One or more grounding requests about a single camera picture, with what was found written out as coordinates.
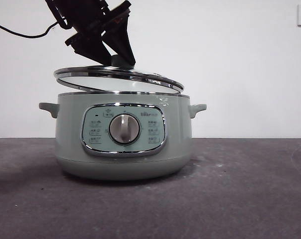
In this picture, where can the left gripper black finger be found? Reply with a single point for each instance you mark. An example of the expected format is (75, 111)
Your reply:
(120, 42)
(88, 47)

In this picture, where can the glass lid with green knob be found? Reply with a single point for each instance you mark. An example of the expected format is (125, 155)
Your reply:
(115, 82)

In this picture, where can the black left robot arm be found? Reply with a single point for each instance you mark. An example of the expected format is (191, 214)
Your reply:
(78, 7)

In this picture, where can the sage green electric cooking pot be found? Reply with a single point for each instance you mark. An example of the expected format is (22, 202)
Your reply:
(65, 129)

